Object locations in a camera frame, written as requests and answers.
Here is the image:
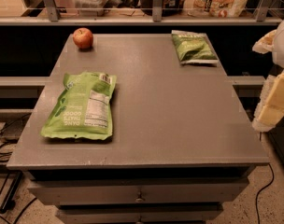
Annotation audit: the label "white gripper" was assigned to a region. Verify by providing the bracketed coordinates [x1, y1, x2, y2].
[252, 72, 284, 133]

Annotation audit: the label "small green jalapeno chip bag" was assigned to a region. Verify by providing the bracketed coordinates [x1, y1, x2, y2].
[171, 30, 219, 65]

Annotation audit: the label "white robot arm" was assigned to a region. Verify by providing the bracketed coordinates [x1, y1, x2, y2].
[252, 20, 284, 132]

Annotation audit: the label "colourful snack bag on shelf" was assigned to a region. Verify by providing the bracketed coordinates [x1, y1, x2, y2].
[188, 0, 248, 18]

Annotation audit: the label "large light green snack bag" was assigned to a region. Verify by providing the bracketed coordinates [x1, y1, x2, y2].
[41, 72, 117, 140]

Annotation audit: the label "red apple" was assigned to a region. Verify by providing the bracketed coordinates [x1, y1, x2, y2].
[73, 28, 93, 49]

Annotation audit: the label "grey table with drawers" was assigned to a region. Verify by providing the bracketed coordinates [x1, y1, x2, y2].
[7, 35, 268, 210]

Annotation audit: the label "upper grey drawer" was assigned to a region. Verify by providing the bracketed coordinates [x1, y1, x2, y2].
[28, 178, 249, 205]

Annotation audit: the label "grey drawer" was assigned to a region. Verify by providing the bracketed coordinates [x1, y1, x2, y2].
[28, 178, 249, 205]
[56, 204, 223, 224]

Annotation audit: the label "clear plastic container on shelf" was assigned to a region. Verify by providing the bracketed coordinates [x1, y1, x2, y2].
[73, 0, 108, 17]

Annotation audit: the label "lower grey drawer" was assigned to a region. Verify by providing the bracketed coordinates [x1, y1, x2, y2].
[56, 204, 223, 224]

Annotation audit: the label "black power adapter box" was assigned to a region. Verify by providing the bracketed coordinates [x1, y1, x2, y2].
[0, 119, 25, 142]

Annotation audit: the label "black cable on right floor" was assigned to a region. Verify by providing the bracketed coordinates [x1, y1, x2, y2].
[254, 162, 276, 224]

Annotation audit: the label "grey metal shelf rail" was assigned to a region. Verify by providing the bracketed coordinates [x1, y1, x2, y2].
[0, 0, 284, 26]

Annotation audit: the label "black cables on left floor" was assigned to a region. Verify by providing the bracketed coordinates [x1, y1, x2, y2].
[0, 113, 38, 224]

